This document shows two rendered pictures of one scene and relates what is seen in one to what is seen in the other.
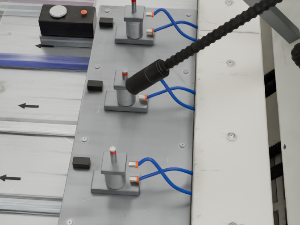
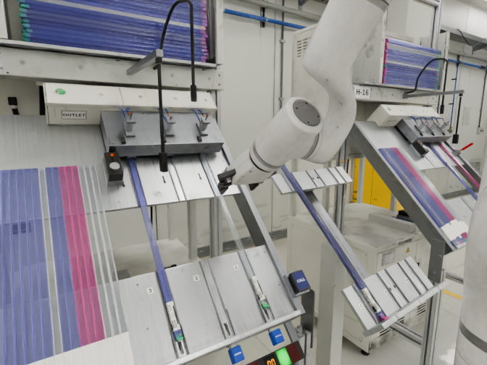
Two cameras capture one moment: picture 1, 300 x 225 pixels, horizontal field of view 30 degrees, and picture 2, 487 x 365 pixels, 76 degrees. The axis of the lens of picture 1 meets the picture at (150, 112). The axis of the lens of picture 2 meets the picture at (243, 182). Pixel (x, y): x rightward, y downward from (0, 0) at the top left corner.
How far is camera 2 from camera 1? 100 cm
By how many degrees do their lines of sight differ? 77
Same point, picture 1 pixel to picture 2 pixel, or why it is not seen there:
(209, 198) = (199, 104)
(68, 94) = (151, 166)
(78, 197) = (211, 138)
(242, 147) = (177, 96)
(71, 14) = (114, 161)
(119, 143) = (185, 130)
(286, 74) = (146, 79)
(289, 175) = (186, 85)
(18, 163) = (192, 175)
